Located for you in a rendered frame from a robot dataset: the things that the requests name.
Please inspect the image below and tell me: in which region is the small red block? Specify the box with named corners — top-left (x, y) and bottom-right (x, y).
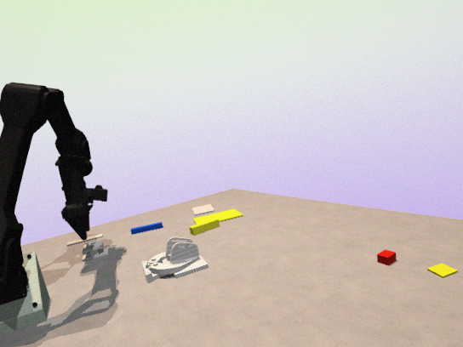
top-left (377, 250), bottom-right (397, 266)

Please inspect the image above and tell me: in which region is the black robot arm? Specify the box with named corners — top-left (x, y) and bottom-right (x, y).
top-left (0, 82), bottom-right (93, 305)

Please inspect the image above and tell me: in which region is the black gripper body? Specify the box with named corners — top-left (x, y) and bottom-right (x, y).
top-left (61, 179), bottom-right (89, 219)

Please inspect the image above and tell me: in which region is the yellow rectangular block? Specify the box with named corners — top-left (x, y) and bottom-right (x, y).
top-left (189, 219), bottom-right (220, 235)

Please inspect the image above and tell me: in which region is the blue lego brick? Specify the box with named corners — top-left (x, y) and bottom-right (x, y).
top-left (131, 222), bottom-right (163, 234)

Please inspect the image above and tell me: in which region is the cream flat rectangular plate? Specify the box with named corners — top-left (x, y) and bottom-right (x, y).
top-left (192, 204), bottom-right (214, 216)

